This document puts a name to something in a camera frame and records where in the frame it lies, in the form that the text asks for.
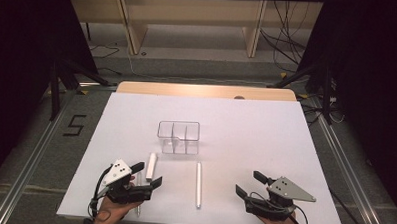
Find right hand-held gripper cable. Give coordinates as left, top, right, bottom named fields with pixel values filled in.
left=248, top=192, right=312, bottom=224

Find tangle of black cables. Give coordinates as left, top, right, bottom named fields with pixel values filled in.
left=258, top=0, right=312, bottom=74

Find light wooden shelf unit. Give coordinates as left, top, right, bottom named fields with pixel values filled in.
left=67, top=0, right=324, bottom=62

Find black tripod stand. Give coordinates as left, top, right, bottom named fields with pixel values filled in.
left=265, top=53, right=337, bottom=126
left=47, top=55, right=120, bottom=123

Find wooden table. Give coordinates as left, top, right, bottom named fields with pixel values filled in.
left=116, top=81, right=298, bottom=102

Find thin black floor cable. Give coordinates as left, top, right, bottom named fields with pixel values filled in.
left=88, top=43, right=121, bottom=60

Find clear plastic pen holder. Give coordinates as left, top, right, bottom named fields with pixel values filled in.
left=156, top=120, right=201, bottom=156

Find aluminium floor rail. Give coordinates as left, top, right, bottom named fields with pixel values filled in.
left=0, top=84, right=80, bottom=224
left=307, top=95, right=395, bottom=224

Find long black floor cable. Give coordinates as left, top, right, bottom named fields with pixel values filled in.
left=327, top=187, right=374, bottom=224

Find white pen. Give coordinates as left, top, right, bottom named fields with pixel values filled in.
left=194, top=161, right=204, bottom=210

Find black cables by tripod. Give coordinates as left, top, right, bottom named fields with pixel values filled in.
left=297, top=91, right=347, bottom=127

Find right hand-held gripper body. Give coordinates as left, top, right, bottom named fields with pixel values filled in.
left=244, top=175, right=318, bottom=224

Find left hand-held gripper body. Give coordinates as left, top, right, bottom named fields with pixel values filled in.
left=100, top=158, right=155, bottom=206

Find left hand-held gripper cable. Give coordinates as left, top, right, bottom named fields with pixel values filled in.
left=87, top=163, right=115, bottom=222

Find white cylindrical tube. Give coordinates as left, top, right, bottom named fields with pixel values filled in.
left=145, top=152, right=159, bottom=183

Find person's left hand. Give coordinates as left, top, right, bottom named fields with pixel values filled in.
left=94, top=194, right=143, bottom=224

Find black curtain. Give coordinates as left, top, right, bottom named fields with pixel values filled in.
left=0, top=0, right=102, bottom=193
left=292, top=0, right=397, bottom=213

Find hand-held gripper cable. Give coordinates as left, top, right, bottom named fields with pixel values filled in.
left=248, top=192, right=312, bottom=224
left=87, top=163, right=115, bottom=222

